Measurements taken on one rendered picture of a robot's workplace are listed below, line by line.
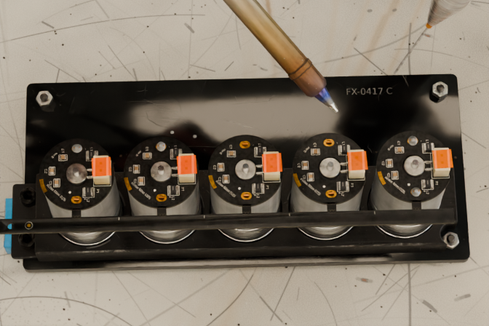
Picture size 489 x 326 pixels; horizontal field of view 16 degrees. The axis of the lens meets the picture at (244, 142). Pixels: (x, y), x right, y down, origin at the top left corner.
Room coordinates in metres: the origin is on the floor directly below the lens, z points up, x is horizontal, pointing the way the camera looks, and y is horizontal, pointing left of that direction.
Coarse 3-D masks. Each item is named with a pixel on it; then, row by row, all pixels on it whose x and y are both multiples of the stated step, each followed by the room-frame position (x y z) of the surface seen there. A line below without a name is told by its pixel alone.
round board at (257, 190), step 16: (224, 144) 0.19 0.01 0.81; (256, 144) 0.19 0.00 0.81; (224, 160) 0.19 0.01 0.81; (240, 160) 0.19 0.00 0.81; (256, 160) 0.19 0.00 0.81; (208, 176) 0.18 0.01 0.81; (224, 176) 0.18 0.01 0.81; (256, 176) 0.18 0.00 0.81; (224, 192) 0.18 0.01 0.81; (240, 192) 0.18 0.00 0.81; (256, 192) 0.18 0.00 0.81; (272, 192) 0.18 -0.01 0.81
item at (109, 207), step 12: (72, 168) 0.18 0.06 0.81; (84, 168) 0.18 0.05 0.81; (72, 180) 0.18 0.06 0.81; (84, 180) 0.18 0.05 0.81; (108, 204) 0.18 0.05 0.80; (120, 204) 0.18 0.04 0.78; (60, 216) 0.17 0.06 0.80; (84, 216) 0.17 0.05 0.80; (96, 216) 0.17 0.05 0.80; (72, 240) 0.17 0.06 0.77; (84, 240) 0.17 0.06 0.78; (96, 240) 0.17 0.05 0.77
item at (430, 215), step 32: (0, 224) 0.17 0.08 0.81; (32, 224) 0.17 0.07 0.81; (64, 224) 0.17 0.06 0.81; (96, 224) 0.17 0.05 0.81; (128, 224) 0.17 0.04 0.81; (160, 224) 0.17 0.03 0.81; (192, 224) 0.17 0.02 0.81; (224, 224) 0.17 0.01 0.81; (256, 224) 0.17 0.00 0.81; (288, 224) 0.17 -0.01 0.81; (320, 224) 0.17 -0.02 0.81; (352, 224) 0.17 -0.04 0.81; (384, 224) 0.17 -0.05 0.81; (416, 224) 0.17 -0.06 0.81
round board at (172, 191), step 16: (144, 144) 0.19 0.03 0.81; (176, 144) 0.19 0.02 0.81; (128, 160) 0.19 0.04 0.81; (144, 160) 0.19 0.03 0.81; (160, 160) 0.19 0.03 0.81; (176, 160) 0.19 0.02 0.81; (128, 176) 0.18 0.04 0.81; (144, 176) 0.18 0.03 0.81; (176, 176) 0.18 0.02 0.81; (144, 192) 0.18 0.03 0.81; (160, 192) 0.18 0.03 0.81; (176, 192) 0.18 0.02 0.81; (192, 192) 0.18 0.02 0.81
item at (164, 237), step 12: (156, 168) 0.18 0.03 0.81; (168, 168) 0.18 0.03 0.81; (156, 180) 0.18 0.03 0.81; (168, 180) 0.18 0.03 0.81; (132, 204) 0.18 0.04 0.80; (180, 204) 0.17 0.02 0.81; (192, 204) 0.18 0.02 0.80; (156, 240) 0.17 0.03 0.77; (168, 240) 0.17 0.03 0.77; (180, 240) 0.17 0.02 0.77
